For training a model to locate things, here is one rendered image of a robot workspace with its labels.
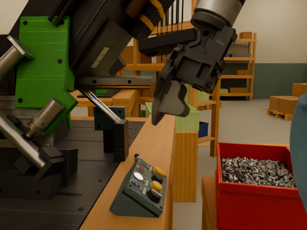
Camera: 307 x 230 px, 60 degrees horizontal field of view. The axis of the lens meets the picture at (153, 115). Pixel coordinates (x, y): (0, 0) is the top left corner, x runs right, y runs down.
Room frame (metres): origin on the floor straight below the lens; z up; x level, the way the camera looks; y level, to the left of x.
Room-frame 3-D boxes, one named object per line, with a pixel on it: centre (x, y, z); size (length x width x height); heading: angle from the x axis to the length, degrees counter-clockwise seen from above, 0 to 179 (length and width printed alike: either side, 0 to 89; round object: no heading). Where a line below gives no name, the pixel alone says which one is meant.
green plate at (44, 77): (0.64, 0.25, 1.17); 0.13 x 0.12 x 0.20; 174
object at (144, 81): (0.79, 0.19, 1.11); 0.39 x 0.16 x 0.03; 84
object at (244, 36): (9.08, -1.73, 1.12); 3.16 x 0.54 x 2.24; 90
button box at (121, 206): (0.50, 0.02, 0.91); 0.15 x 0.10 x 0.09; 174
